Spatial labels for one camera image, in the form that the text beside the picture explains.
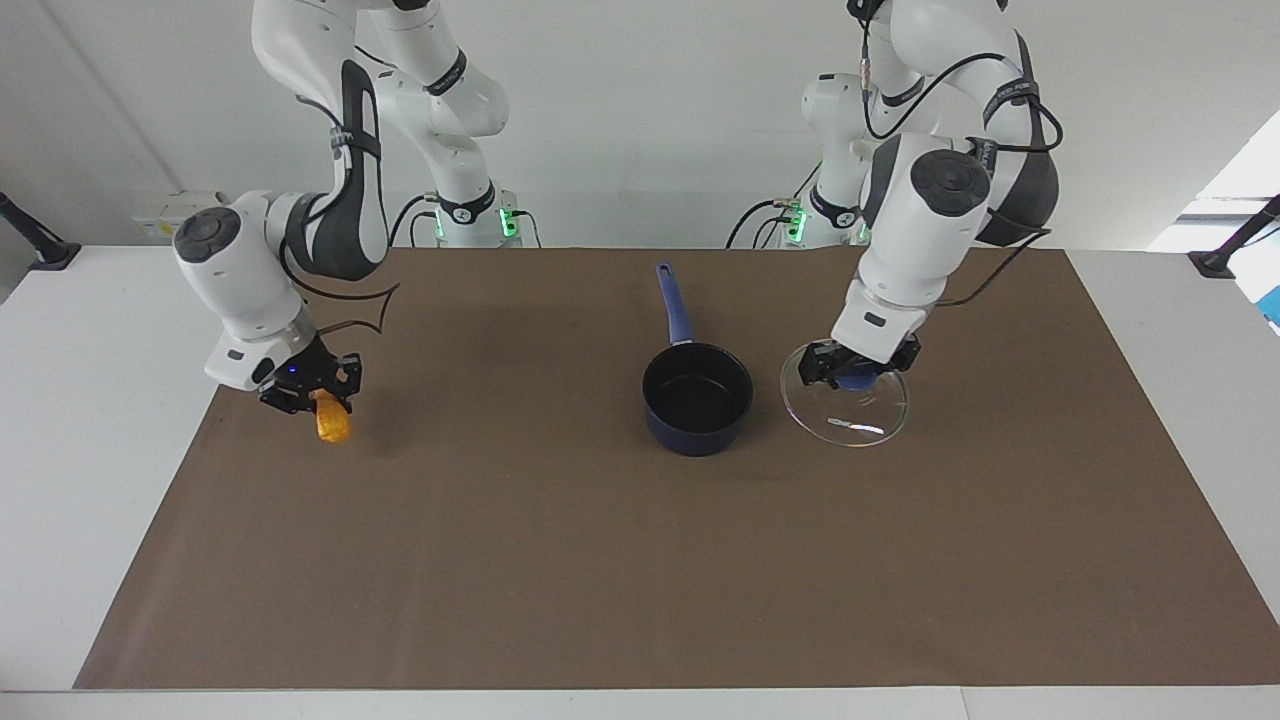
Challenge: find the brown table mat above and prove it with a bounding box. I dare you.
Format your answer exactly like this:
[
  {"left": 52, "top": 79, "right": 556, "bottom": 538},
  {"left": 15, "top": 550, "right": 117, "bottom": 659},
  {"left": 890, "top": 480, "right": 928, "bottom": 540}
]
[{"left": 73, "top": 247, "right": 1280, "bottom": 691}]

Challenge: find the black left base cable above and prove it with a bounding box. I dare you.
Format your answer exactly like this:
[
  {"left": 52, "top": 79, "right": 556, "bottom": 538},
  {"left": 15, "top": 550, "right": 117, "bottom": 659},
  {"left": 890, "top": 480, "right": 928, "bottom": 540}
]
[{"left": 726, "top": 193, "right": 807, "bottom": 250}]

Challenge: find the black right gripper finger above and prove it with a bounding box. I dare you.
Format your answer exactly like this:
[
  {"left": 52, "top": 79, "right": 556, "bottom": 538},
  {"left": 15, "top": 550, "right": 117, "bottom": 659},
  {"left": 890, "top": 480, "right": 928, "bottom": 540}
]
[
  {"left": 260, "top": 384, "right": 317, "bottom": 417},
  {"left": 334, "top": 352, "right": 364, "bottom": 414}
]

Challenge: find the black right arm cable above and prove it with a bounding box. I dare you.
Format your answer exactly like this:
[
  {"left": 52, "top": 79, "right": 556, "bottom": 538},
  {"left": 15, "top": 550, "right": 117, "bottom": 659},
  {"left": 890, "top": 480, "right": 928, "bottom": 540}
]
[{"left": 278, "top": 95, "right": 403, "bottom": 341}]

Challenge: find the yellow corn cob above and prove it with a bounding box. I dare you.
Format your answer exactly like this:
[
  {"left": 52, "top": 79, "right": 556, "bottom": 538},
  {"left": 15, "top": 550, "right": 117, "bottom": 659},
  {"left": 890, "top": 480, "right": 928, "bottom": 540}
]
[{"left": 312, "top": 390, "right": 352, "bottom": 445}]

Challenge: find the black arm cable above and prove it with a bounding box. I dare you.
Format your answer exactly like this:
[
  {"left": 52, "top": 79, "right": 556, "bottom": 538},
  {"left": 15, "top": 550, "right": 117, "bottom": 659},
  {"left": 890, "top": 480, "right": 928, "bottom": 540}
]
[
  {"left": 855, "top": 0, "right": 1065, "bottom": 308},
  {"left": 278, "top": 95, "right": 403, "bottom": 341}
]

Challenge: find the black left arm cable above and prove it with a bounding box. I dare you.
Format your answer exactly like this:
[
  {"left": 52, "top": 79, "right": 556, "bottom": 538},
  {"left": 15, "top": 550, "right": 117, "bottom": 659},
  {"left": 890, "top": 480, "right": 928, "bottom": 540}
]
[{"left": 855, "top": 0, "right": 1065, "bottom": 308}]

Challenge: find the black clamp stand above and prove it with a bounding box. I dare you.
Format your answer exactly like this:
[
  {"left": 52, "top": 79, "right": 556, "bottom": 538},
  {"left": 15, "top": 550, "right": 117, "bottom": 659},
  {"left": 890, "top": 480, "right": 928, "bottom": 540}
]
[
  {"left": 1188, "top": 195, "right": 1280, "bottom": 279},
  {"left": 0, "top": 190, "right": 83, "bottom": 271}
]

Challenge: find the glass lid with blue knob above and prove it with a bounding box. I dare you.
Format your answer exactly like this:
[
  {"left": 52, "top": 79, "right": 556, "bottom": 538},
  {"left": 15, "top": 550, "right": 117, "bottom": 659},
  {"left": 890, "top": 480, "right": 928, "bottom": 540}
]
[{"left": 779, "top": 340, "right": 910, "bottom": 448}]

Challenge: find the dark blue saucepan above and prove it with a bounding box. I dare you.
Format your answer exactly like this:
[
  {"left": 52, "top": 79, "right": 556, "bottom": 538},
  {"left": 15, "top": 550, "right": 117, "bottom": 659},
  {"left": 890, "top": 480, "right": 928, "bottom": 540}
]
[{"left": 642, "top": 262, "right": 755, "bottom": 458}]

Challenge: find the black right base cable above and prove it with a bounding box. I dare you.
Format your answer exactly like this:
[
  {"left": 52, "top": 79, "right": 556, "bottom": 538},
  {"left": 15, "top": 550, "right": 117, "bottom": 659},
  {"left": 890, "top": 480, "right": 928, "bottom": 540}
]
[{"left": 390, "top": 193, "right": 442, "bottom": 248}]

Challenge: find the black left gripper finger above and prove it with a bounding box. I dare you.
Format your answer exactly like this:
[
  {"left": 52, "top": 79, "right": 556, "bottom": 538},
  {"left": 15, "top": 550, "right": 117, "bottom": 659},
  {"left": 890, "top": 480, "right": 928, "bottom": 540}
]
[
  {"left": 796, "top": 341, "right": 847, "bottom": 390},
  {"left": 877, "top": 339, "right": 922, "bottom": 380}
]

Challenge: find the black base cable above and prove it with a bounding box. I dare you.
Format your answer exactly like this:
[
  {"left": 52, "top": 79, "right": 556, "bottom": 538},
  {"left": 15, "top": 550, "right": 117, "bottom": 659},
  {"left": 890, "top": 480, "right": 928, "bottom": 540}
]
[
  {"left": 390, "top": 193, "right": 442, "bottom": 248},
  {"left": 726, "top": 193, "right": 807, "bottom": 250}
]

